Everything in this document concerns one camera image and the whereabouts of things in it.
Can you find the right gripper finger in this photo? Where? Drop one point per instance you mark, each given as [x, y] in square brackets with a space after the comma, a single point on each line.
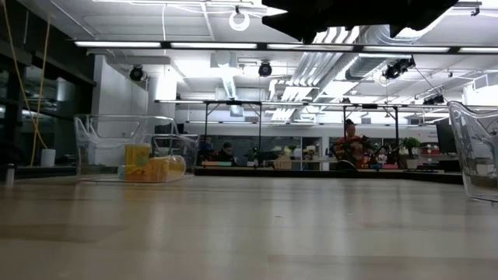
[295, 29]
[295, 4]

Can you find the small grey cylinder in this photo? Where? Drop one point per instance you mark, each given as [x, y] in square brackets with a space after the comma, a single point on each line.
[9, 177]

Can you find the white cylindrical container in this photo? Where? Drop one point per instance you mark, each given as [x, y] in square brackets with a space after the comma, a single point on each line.
[48, 158]

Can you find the clear plastic bin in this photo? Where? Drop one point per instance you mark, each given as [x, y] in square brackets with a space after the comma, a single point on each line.
[478, 155]
[101, 171]

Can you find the black aluminium table frame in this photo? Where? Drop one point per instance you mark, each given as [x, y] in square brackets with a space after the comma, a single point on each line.
[272, 173]

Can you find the black metal gantry frame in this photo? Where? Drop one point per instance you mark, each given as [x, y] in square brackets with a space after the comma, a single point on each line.
[233, 103]
[369, 106]

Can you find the brown cardboard box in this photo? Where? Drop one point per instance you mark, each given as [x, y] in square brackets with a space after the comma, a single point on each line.
[283, 162]

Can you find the black round ceiling spotlight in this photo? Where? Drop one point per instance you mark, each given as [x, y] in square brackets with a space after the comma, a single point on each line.
[136, 73]
[265, 69]

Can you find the person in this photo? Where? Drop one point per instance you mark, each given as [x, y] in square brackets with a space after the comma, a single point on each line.
[205, 148]
[349, 126]
[226, 149]

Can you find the black monitor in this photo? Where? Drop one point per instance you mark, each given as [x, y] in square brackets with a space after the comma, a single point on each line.
[441, 136]

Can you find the small clear pill bottle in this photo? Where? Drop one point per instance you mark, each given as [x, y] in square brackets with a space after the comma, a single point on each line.
[121, 173]

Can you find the potted green plant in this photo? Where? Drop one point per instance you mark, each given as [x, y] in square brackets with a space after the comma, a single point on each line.
[411, 143]

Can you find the long ceiling light bar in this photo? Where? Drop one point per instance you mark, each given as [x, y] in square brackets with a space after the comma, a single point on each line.
[218, 45]

